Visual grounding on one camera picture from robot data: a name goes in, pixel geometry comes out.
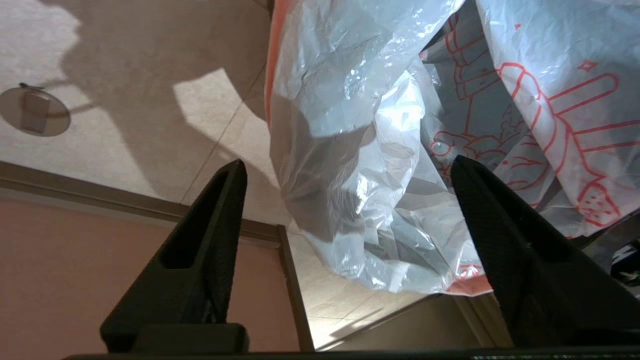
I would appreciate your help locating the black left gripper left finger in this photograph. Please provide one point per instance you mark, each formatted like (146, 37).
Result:
(195, 270)

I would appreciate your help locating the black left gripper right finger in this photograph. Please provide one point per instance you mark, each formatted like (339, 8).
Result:
(530, 270)

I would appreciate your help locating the new white red-print plastic bag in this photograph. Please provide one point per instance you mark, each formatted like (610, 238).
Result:
(400, 150)

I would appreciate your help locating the round metal floor drain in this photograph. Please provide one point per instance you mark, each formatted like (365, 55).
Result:
(35, 111)

